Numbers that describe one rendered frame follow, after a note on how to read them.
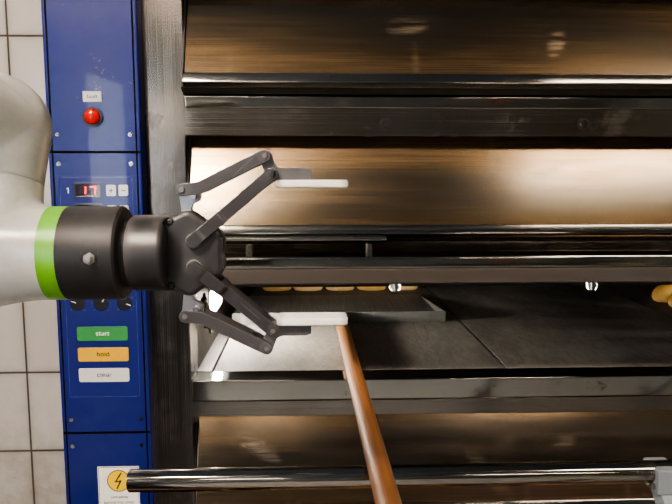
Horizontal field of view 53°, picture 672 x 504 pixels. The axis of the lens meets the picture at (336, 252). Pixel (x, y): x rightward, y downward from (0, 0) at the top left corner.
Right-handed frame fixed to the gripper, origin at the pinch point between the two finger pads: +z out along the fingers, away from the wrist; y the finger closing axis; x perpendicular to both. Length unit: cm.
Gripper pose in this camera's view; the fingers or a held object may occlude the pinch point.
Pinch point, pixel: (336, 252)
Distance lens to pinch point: 66.7
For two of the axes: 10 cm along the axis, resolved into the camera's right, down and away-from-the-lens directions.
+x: 0.4, 1.2, -9.9
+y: 0.0, 9.9, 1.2
